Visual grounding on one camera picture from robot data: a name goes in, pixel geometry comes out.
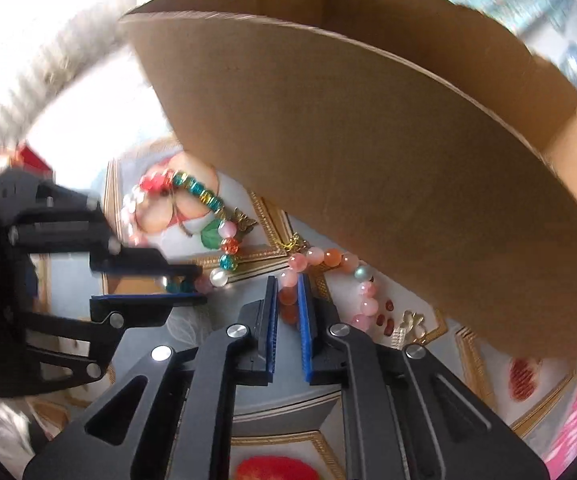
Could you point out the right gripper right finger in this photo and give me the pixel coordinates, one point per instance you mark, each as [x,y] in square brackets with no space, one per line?
[406,415]

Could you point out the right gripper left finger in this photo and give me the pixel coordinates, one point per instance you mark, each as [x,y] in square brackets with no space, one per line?
[170,417]

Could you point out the brown cardboard box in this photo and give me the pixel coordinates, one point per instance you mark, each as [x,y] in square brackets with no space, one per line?
[419,134]

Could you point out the patterned blue tablecloth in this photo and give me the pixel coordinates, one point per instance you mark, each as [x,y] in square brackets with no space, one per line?
[289,416]

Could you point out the silver hair clip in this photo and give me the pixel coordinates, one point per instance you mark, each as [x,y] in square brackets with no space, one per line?
[410,330]

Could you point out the gold butterfly charm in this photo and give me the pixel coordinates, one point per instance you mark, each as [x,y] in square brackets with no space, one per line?
[243,222]

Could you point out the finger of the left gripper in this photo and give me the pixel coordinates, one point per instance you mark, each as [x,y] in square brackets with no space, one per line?
[140,261]
[130,311]

